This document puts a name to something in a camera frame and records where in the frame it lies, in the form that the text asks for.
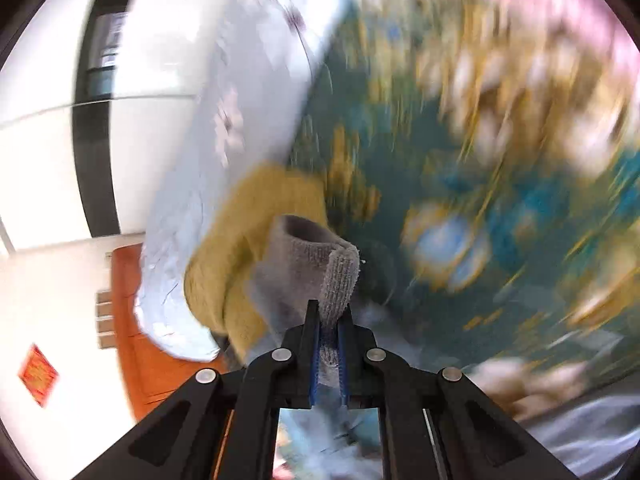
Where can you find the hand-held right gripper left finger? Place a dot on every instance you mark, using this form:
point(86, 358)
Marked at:
point(314, 365)

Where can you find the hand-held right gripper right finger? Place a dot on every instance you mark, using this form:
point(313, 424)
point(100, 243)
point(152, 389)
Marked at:
point(343, 367)

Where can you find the grey and mustard knit garment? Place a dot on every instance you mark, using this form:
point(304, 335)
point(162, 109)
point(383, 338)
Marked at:
point(240, 260)

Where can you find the orange wooden door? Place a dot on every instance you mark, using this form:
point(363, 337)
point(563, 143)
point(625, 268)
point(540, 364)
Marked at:
point(145, 355)

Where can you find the teal floral bed sheet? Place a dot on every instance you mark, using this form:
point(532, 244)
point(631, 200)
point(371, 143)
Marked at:
point(450, 185)

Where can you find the grey cloth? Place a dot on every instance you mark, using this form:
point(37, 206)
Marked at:
point(585, 430)

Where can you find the light blue floral quilt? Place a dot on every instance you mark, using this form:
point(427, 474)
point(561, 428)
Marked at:
point(225, 110)

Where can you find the pink cloth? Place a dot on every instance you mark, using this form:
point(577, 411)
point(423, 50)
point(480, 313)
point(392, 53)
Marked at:
point(550, 0)

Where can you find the red paper wall decoration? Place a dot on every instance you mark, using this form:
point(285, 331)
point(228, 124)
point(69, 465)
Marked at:
point(37, 374)

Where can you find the black wall column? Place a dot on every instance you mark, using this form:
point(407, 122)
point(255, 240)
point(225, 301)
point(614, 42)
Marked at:
point(95, 110)

